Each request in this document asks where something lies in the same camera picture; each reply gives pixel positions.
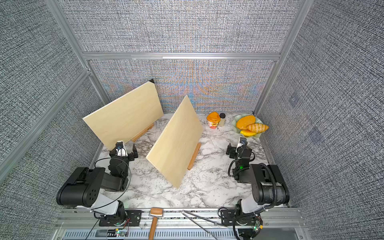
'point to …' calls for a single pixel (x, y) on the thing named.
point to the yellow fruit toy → (247, 133)
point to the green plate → (257, 120)
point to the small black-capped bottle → (222, 116)
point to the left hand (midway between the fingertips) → (127, 143)
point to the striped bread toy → (256, 127)
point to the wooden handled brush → (155, 212)
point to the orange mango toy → (242, 122)
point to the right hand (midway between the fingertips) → (238, 140)
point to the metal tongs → (183, 212)
